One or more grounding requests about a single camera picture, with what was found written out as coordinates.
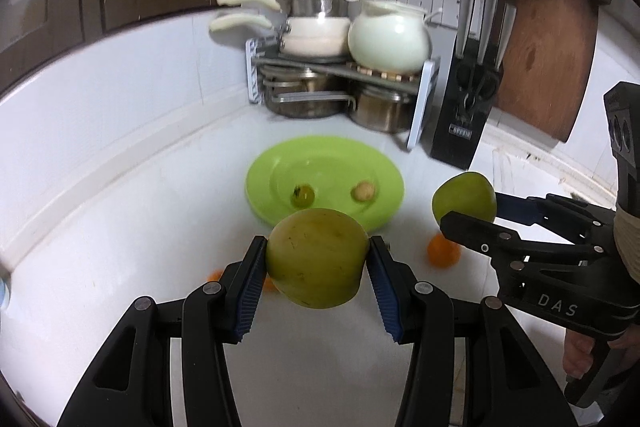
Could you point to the wooden trivet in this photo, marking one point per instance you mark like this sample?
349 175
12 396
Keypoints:
372 72

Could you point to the orange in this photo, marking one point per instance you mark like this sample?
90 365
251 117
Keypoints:
442 254

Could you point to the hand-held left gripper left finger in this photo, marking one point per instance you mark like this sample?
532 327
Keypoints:
247 292

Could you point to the cream white saucepan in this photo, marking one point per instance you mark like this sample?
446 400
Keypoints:
315 37

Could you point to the white blue pump bottle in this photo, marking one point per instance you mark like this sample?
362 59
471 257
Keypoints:
4 294

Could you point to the tall steel pot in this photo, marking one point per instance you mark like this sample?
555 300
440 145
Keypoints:
380 112

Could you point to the black kitchen scissors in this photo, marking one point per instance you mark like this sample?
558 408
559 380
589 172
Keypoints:
480 84

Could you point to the small green citrus fruit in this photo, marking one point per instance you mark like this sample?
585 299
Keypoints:
303 197

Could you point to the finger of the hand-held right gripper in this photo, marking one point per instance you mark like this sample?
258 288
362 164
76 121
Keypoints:
512 207
475 232

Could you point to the white ceramic pot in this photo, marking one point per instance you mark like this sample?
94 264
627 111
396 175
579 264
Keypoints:
390 39

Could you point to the wide steel pot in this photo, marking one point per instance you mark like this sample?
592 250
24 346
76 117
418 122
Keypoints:
300 104

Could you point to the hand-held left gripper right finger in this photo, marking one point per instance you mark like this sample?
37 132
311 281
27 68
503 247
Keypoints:
385 297

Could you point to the grey white pot rack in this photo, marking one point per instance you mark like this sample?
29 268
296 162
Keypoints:
320 66

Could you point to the brown wooden cutting board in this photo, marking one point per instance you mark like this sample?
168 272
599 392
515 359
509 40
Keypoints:
545 57

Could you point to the person's right hand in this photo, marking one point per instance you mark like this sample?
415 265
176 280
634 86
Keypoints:
575 357

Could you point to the black knife block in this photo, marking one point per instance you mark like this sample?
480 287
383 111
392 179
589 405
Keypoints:
457 147

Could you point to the green apple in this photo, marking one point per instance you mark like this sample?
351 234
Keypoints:
462 197
315 257

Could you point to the small tan round fruit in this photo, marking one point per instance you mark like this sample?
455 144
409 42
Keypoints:
362 192

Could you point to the green plate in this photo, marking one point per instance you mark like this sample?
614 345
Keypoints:
325 167

